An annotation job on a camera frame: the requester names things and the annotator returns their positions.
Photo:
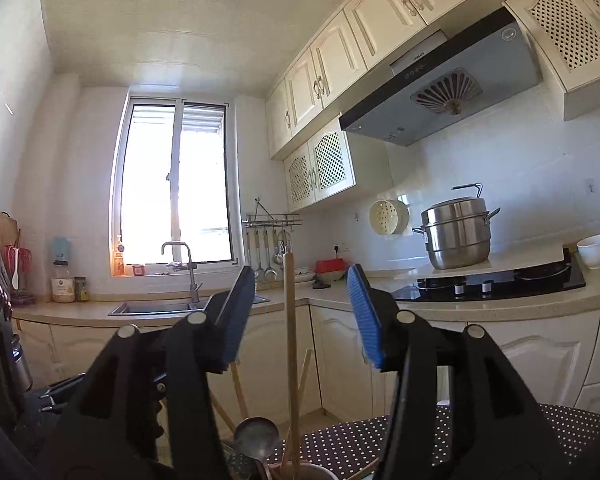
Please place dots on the black gas stove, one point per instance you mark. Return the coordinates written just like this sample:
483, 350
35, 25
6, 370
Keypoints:
530, 280

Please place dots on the metal ladle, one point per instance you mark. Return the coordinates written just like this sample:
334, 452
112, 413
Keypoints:
270, 272
257, 272

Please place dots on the pink cup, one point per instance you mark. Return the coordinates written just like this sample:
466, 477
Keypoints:
310, 472

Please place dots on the cream perforated strainer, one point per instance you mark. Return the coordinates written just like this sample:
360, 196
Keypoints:
385, 217

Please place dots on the metal spoon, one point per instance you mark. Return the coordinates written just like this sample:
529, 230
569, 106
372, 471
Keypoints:
255, 437

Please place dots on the large lattice door cabinet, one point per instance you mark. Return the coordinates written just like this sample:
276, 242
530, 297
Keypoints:
555, 25

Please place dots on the small glass jar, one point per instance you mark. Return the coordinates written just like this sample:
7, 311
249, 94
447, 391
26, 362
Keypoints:
80, 290

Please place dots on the stack of white dishes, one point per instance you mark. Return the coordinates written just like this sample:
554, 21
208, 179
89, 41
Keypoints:
305, 275

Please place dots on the orange bottle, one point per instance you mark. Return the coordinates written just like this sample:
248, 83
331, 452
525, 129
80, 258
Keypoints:
119, 260

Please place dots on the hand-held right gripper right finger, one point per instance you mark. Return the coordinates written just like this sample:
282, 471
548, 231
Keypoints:
365, 310

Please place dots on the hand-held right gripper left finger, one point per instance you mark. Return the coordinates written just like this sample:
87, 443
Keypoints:
237, 315

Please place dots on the steel sink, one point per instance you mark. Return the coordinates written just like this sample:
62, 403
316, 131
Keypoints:
150, 307

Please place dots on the single wooden chopstick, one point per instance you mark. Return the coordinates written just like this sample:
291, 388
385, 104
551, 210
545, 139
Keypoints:
304, 375
291, 360
222, 415
239, 390

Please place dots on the small metal hanging utensil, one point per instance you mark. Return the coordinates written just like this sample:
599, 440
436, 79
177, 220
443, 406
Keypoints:
278, 257

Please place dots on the small lattice door cabinet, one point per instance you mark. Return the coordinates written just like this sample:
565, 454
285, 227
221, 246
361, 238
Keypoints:
330, 160

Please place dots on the wall socket with plug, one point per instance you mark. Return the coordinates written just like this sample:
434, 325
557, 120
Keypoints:
340, 248

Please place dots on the metal utensil rack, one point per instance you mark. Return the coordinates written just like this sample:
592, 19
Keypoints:
272, 220

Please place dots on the metal faucet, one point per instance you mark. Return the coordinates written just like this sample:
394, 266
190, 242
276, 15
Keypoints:
194, 285

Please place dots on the brown polka dot tablecloth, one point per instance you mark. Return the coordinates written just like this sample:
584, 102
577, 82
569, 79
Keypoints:
340, 442

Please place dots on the white label jar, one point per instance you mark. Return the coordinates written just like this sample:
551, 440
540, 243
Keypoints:
62, 290

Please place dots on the beige countertop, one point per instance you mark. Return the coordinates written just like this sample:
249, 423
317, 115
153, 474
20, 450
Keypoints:
70, 312

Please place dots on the wooden cutting board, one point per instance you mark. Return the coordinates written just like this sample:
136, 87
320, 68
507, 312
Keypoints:
2, 230

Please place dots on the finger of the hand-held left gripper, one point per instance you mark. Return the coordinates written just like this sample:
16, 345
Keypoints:
57, 405
65, 384

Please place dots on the cream upper cabinets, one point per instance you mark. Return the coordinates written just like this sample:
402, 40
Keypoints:
380, 20

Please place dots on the small pink jar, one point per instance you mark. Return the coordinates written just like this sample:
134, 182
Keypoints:
138, 270

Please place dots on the white bowl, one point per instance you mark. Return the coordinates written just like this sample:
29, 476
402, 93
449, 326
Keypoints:
595, 255

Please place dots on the steel steamer pot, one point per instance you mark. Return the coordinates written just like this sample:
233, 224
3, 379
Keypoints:
457, 245

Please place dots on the blue carton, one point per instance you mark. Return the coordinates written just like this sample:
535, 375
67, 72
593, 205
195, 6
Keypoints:
62, 255

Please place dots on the kitchen window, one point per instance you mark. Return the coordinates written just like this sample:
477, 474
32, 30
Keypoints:
145, 185

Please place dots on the grey range hood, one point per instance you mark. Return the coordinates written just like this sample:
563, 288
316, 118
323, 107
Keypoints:
470, 55

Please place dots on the red container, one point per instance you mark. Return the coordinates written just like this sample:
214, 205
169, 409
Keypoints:
331, 266

